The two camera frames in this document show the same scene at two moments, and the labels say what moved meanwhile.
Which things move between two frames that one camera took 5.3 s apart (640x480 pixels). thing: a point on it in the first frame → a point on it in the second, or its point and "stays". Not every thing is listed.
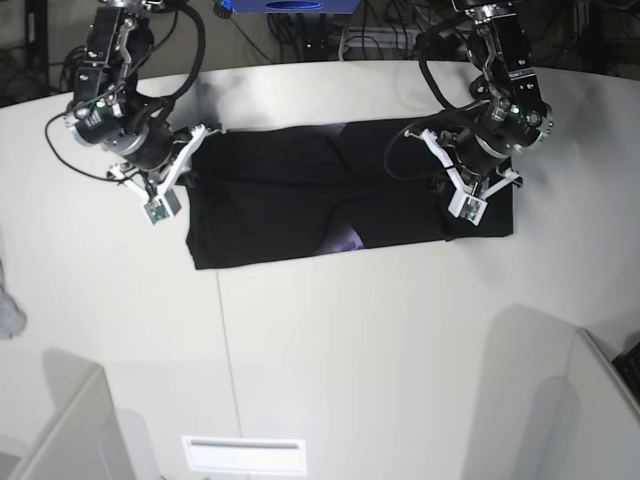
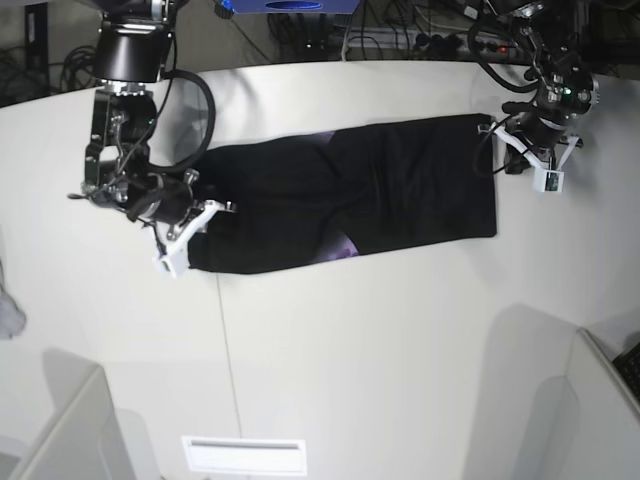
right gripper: (473, 154) → (541, 131)
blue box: (291, 6) stays
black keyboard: (629, 365) stays
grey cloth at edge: (12, 320) stays
